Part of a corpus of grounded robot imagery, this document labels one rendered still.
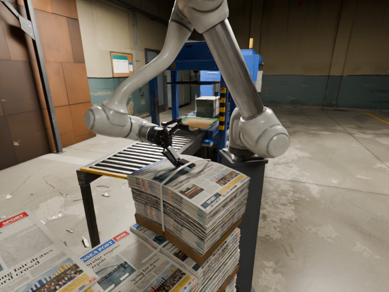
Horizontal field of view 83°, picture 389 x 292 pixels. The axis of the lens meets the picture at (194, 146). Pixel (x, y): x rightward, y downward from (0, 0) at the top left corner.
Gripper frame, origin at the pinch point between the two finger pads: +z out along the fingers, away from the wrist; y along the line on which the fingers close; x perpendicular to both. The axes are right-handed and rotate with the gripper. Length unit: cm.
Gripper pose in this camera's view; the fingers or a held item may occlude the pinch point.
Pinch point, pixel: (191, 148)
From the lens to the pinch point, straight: 81.7
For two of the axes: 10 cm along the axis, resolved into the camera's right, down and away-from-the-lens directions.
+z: 7.8, 2.6, -5.7
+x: -6.3, 2.6, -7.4
